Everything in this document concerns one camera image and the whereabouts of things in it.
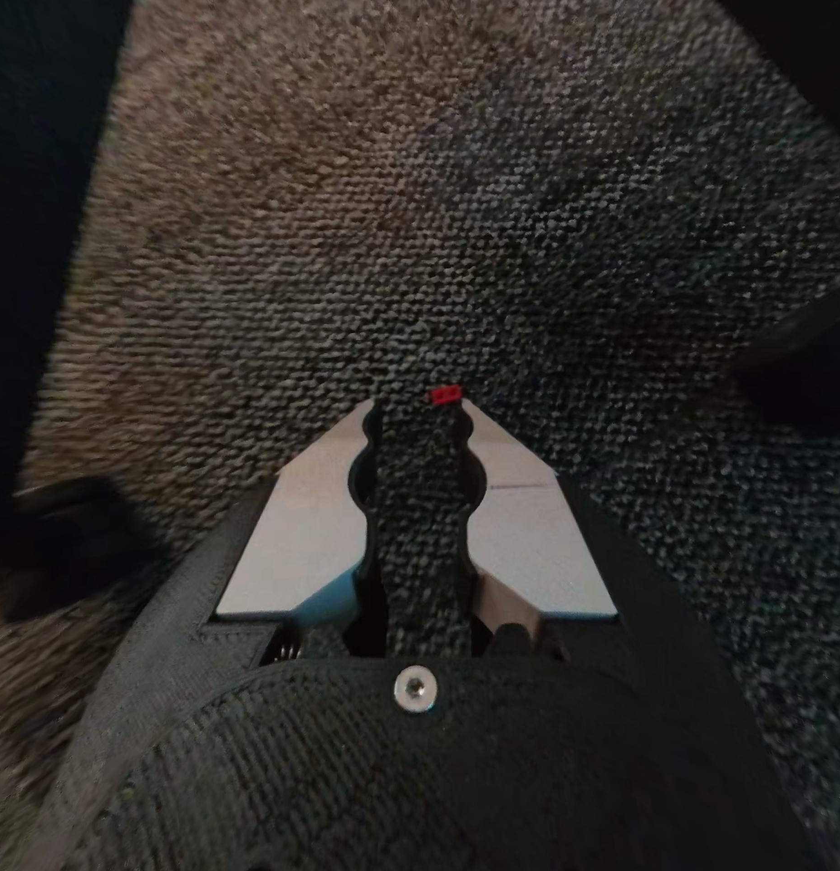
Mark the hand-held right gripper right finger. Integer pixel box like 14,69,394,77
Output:
454,399,619,657

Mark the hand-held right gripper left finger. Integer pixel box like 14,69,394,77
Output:
214,399,391,657

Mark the dark furniture piece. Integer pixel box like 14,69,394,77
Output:
716,0,840,120
0,0,133,491

